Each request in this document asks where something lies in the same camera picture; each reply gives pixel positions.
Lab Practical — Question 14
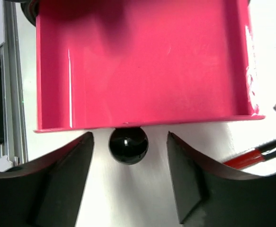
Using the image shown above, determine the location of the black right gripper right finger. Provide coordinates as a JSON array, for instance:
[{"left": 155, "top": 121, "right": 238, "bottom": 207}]
[{"left": 167, "top": 132, "right": 276, "bottom": 227}]

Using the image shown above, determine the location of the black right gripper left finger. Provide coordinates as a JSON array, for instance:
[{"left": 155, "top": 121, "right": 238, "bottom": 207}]
[{"left": 0, "top": 132, "right": 94, "bottom": 227}]

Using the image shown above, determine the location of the pink drawer tray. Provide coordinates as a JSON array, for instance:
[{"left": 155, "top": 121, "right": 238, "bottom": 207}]
[{"left": 36, "top": 0, "right": 264, "bottom": 132}]

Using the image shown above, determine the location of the orange lip gloss black cap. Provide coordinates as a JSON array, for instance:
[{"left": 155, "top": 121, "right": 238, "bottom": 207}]
[{"left": 223, "top": 139, "right": 276, "bottom": 170}]

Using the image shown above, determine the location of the black round drawer knob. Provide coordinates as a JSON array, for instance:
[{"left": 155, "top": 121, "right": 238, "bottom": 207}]
[{"left": 109, "top": 127, "right": 149, "bottom": 165}]

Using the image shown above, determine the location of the aluminium table edge rail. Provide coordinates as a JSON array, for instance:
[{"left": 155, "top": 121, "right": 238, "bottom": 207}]
[{"left": 0, "top": 1, "right": 27, "bottom": 166}]

